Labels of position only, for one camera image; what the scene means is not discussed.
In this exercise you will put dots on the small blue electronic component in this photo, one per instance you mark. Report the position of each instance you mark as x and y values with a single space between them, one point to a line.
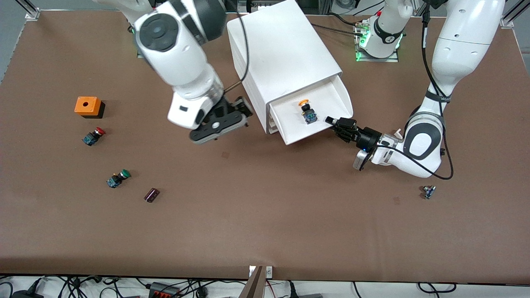
428 192

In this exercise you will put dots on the green push button switch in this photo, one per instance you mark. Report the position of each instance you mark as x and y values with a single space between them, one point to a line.
116 180

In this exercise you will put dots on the black orange power strip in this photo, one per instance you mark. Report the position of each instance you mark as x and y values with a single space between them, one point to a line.
163 290

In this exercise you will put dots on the black plug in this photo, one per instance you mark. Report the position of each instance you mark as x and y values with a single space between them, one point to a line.
293 291

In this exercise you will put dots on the white curved plastic strip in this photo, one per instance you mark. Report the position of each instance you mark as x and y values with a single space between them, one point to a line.
398 132

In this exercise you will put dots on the aluminium profile with bracket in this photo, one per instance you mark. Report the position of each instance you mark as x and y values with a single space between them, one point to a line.
31 14
511 16

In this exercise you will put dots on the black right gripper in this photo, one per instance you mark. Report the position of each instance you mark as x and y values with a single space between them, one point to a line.
229 109

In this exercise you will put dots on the orange button enclosure box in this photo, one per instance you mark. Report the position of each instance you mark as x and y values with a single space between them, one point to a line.
85 105

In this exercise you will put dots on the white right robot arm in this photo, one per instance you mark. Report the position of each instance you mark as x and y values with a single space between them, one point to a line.
178 54

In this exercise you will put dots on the red push button switch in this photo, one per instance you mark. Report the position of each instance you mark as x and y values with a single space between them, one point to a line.
92 138

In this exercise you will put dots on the yellow push button switch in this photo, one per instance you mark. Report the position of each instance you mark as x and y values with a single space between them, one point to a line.
309 115

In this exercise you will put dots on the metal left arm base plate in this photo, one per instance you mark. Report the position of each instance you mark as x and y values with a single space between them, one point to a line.
393 59

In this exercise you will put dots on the brown camera stand post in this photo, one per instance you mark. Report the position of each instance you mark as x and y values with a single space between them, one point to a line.
253 287

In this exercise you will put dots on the black power adapter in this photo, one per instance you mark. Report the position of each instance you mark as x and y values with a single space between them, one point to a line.
25 294

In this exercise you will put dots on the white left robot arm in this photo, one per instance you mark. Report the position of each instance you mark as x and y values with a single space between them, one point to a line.
459 37

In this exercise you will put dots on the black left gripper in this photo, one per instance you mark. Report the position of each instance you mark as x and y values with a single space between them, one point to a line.
367 137

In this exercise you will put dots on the dark maroon small component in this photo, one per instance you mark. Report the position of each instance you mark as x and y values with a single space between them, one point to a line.
151 195

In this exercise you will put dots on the white drawer cabinet housing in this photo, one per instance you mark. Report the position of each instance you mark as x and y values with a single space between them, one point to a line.
281 49

